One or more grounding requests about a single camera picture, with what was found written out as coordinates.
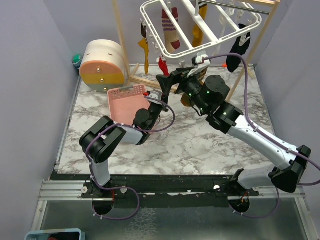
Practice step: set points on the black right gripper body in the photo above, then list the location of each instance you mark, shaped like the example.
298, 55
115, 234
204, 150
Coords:
191, 86

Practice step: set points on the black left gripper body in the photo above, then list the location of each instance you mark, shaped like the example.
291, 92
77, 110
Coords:
155, 112

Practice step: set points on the green striped sock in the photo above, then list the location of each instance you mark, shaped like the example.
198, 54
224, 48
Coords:
185, 100

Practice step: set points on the red sock white pattern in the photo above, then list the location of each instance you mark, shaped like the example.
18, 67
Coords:
162, 64

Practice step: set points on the black sock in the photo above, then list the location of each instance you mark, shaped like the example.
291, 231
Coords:
233, 62

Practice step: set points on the mustard sock striped cuff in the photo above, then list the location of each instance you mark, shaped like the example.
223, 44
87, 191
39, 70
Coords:
198, 35

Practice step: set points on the white plastic clip hanger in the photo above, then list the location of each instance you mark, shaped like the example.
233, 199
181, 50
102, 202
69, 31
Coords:
241, 22

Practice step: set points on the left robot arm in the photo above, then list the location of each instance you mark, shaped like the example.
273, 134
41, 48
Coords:
100, 141

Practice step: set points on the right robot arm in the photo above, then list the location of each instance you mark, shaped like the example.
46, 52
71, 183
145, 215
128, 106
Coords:
288, 161

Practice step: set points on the pink perforated plastic basket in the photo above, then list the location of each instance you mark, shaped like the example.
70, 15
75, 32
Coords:
124, 102

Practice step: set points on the maroon cream striped sock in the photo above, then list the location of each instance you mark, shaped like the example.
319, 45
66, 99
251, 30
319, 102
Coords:
171, 36

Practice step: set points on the mustard yellow sock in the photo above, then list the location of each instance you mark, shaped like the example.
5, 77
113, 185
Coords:
143, 43

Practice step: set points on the round pastel drawer cabinet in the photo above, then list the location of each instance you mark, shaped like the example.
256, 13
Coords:
102, 67

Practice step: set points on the blue storage bin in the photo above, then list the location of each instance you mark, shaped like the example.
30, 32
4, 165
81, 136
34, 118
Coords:
56, 234

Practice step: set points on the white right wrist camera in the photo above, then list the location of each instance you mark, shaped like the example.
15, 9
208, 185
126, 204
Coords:
200, 62

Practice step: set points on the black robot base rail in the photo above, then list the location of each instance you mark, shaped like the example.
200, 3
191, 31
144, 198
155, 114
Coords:
155, 191

